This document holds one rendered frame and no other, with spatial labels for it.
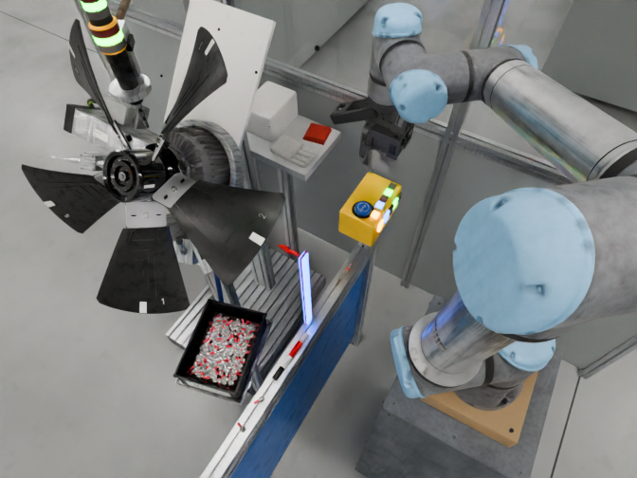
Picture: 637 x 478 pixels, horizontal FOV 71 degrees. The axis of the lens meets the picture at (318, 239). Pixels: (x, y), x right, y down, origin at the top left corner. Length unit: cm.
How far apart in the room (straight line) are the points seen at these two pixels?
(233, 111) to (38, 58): 300
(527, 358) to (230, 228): 61
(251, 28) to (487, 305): 97
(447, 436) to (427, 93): 66
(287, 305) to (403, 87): 154
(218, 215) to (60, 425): 149
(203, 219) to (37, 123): 260
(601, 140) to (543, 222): 20
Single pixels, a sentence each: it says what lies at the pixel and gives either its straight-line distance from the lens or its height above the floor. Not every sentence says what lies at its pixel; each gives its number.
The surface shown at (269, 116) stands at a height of 97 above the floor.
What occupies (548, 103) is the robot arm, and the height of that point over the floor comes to 160.
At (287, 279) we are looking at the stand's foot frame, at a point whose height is 8.
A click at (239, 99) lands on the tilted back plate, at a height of 121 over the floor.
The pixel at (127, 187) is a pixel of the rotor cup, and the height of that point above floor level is 121.
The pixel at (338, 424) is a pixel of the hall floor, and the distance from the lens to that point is 199.
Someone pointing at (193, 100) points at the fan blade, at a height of 138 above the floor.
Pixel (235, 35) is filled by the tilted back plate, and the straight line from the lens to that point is 124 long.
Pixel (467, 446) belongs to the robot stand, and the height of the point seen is 100.
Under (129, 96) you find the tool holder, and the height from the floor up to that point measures 147.
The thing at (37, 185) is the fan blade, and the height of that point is 110.
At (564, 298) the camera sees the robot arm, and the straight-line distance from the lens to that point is 37.
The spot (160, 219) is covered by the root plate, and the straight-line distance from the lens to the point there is 114.
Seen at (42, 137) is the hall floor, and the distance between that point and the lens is 338.
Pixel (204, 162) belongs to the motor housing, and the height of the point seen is 116.
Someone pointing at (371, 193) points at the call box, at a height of 107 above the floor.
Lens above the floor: 195
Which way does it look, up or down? 56 degrees down
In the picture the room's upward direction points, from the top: 1 degrees counter-clockwise
